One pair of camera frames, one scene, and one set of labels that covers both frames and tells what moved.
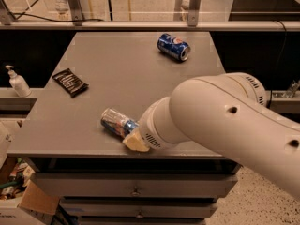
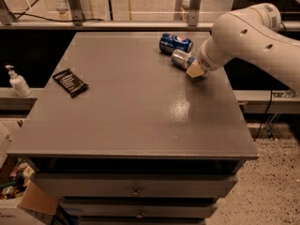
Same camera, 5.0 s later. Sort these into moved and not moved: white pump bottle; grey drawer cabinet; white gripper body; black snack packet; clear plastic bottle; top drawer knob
Moved: white gripper body; clear plastic bottle
Not moved: black snack packet; white pump bottle; grey drawer cabinet; top drawer knob
